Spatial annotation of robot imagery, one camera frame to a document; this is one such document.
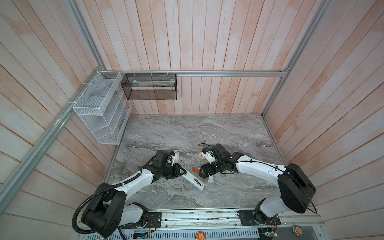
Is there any orange handled screwdriver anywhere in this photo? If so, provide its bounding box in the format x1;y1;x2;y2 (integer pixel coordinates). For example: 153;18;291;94
182;162;200;174

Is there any white remote control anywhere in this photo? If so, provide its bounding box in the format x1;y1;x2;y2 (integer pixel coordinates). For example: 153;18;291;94
171;150;180;165
185;171;205;191

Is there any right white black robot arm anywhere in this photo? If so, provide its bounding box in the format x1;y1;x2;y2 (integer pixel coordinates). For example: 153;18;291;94
199;143;316;226

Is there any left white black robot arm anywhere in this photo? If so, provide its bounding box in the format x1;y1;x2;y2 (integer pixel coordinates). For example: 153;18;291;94
72;150;187;238

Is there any red round sticker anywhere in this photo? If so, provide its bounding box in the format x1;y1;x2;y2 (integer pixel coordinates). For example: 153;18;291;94
195;231;207;240

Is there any round badge sticker on right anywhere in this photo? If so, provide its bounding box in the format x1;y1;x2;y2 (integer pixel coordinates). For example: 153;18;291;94
292;225;303;237

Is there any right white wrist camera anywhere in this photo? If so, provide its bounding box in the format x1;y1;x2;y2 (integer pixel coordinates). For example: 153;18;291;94
201;147;216;164

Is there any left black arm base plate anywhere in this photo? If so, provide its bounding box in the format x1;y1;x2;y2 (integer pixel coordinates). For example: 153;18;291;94
132;212;162;229

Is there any aluminium front rail frame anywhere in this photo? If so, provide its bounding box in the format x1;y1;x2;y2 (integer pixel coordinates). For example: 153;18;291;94
74;206;328;240

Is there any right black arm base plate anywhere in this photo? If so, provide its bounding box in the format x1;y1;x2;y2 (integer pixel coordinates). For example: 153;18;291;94
237;210;281;227

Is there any black corrugated cable conduit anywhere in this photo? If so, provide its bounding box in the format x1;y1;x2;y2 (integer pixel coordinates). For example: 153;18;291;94
71;172;142;235

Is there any black wire mesh basket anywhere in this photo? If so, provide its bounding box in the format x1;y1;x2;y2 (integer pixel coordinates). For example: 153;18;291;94
121;73;178;101

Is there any white wire mesh shelf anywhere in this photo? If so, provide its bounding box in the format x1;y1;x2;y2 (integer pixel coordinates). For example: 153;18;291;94
73;71;132;145

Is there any horizontal aluminium wall rail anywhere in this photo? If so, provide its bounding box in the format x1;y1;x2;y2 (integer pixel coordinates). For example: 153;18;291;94
116;70;288;78

